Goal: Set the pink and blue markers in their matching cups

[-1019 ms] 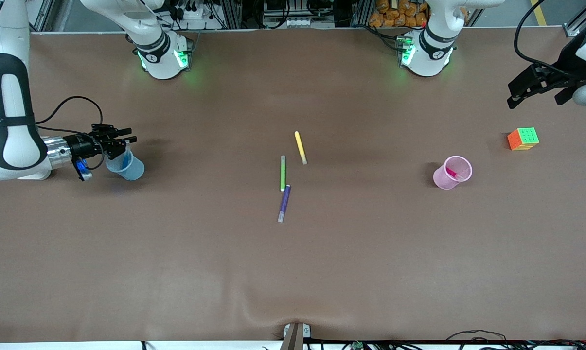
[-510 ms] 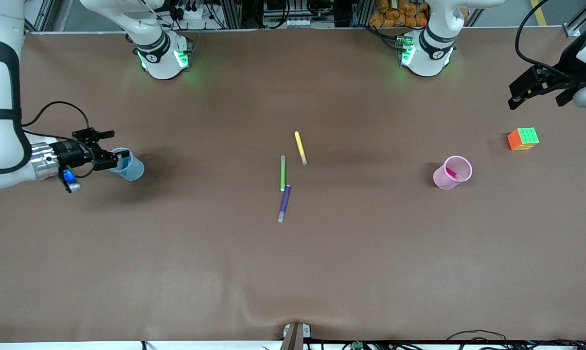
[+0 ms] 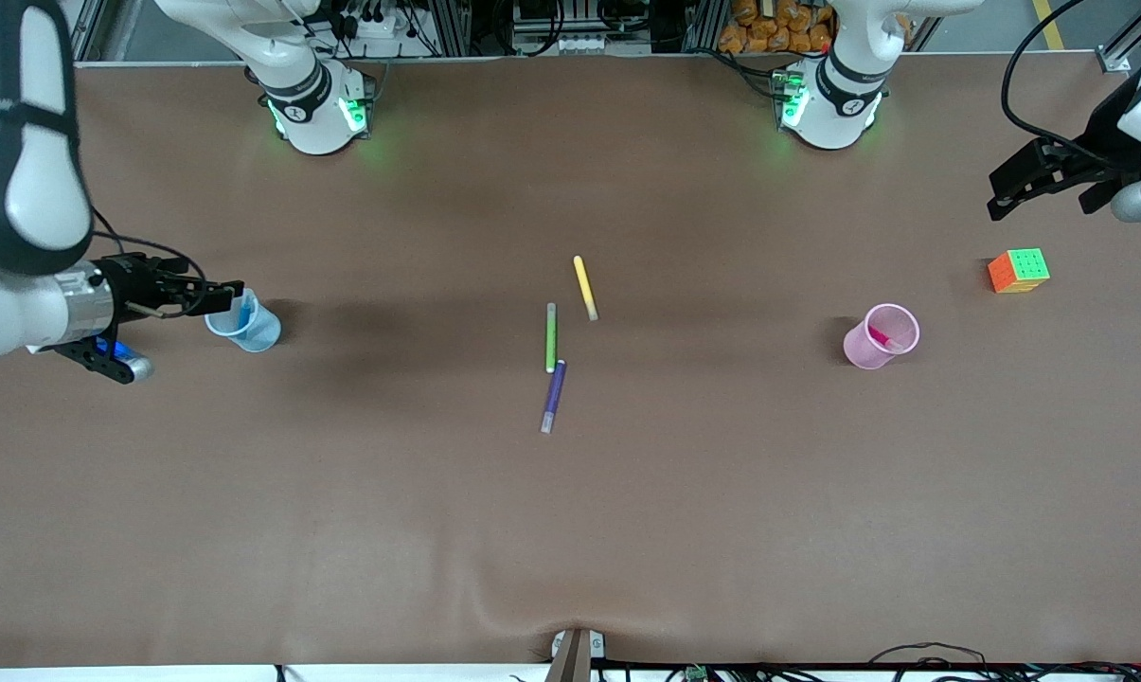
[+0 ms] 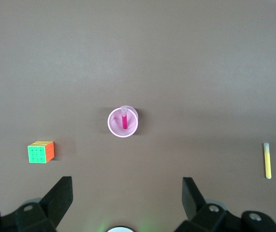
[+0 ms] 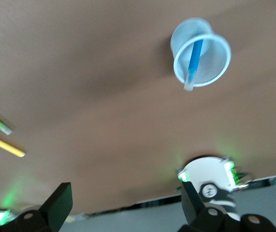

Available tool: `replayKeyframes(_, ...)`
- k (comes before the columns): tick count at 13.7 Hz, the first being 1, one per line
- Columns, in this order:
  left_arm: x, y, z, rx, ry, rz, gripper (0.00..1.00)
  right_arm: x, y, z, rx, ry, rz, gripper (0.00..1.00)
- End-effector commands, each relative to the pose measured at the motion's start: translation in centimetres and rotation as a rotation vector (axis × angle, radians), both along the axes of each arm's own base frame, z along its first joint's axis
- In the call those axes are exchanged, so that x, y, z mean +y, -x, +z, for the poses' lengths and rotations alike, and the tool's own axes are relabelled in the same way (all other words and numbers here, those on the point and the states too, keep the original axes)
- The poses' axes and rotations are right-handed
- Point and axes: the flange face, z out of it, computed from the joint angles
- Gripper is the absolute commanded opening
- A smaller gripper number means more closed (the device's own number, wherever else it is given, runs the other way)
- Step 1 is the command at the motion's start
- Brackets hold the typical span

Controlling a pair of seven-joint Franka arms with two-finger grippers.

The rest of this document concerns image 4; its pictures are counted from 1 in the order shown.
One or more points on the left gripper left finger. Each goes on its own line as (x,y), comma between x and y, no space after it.
(53,207)

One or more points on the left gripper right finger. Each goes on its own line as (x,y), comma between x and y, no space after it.
(196,207)

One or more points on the pink marker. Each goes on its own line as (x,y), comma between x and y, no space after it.
(124,120)

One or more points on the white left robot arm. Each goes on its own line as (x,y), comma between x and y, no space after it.
(120,229)

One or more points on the colourful puzzle cube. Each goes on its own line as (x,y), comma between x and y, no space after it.
(37,153)

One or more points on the yellow marker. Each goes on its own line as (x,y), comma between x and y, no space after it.
(267,162)

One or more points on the pink cup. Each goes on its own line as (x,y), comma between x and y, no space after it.
(115,126)

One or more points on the brown table cover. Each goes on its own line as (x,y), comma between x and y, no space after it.
(152,48)

